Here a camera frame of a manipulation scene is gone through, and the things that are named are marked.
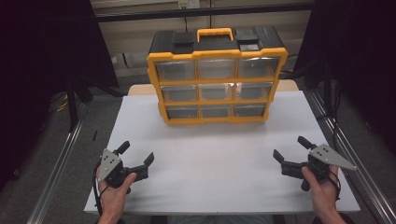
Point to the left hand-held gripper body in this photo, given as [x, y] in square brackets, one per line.
[109, 165]

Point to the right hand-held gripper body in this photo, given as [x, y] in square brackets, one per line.
[327, 158]

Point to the person's left hand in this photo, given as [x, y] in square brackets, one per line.
[114, 196]

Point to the person's right hand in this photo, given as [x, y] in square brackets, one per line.
[322, 191]

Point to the black metal stand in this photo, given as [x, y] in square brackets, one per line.
[72, 105]

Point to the black curtain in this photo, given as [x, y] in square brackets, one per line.
[355, 62]
[46, 71]

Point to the set of clear organizer drawers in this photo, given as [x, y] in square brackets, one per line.
[216, 92]

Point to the yellow black drawer organizer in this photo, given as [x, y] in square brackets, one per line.
[214, 51]

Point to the black horizontal bar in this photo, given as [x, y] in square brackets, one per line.
[202, 11]

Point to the aluminium floor rail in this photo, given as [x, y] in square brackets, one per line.
[348, 149]
[54, 174]

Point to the white wall socket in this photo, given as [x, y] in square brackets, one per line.
[188, 3]

